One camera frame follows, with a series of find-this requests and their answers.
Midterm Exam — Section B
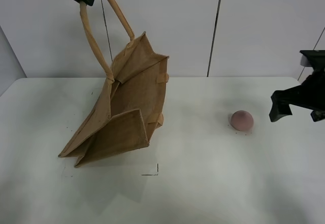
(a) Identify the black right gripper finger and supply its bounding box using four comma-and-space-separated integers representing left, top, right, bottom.
269, 90, 292, 122
311, 111, 325, 122

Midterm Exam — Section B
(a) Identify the brown linen tote bag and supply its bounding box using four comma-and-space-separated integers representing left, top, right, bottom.
59, 0, 169, 167

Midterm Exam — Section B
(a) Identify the pink peach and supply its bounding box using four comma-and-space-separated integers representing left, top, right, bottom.
230, 110, 254, 132

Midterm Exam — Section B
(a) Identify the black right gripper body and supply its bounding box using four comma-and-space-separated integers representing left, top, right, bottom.
290, 50, 324, 111

